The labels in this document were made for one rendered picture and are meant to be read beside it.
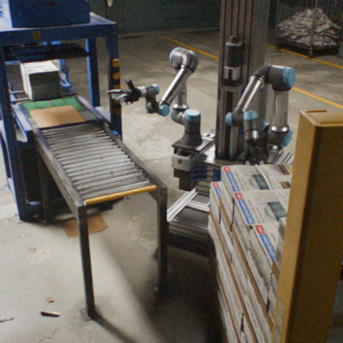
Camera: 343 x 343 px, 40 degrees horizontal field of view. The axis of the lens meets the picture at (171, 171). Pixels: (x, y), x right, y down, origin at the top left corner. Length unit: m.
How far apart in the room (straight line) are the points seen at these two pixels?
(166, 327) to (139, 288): 0.41
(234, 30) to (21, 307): 2.26
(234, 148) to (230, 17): 0.88
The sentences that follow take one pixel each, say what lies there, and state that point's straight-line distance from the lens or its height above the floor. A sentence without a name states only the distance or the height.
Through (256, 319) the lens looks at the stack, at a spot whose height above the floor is 0.72.
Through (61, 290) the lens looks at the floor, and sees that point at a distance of 3.37.
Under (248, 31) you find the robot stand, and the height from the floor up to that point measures 1.60.
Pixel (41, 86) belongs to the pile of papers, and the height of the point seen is 0.92.
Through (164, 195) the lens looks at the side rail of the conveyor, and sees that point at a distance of 2.84.
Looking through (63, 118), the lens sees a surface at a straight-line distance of 4.05.
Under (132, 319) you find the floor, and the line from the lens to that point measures 3.10.
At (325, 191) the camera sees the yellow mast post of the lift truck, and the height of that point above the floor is 1.73.
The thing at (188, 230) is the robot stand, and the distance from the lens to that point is 3.52.
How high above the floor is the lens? 2.12
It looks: 26 degrees down
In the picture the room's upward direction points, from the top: straight up
